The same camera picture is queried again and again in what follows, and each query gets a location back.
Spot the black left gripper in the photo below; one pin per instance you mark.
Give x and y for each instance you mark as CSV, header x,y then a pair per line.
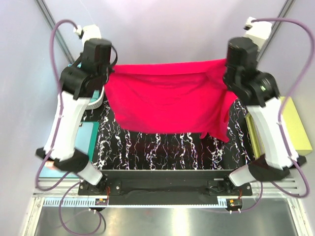
x,y
108,71

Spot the pink t shirt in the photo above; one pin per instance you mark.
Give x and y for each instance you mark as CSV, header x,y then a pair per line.
x,y
172,98

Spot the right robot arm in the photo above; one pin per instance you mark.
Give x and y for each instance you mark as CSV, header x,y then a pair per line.
x,y
259,92

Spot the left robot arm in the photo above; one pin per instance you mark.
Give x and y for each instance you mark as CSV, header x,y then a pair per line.
x,y
76,85

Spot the turquoise t shirt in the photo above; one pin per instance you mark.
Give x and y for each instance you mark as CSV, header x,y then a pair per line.
x,y
96,93

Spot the white laundry basket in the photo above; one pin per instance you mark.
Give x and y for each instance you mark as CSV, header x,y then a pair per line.
x,y
98,103

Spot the light blue clipboard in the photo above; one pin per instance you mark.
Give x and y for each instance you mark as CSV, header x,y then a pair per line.
x,y
47,173

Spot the green cutting mat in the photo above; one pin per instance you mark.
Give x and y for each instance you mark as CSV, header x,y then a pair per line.
x,y
90,132

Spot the yellow green drawer box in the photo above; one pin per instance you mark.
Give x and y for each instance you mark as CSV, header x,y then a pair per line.
x,y
294,126

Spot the pink numbered block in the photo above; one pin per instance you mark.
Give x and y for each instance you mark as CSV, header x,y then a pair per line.
x,y
50,165

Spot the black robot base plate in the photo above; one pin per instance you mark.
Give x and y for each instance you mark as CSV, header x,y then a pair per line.
x,y
165,188

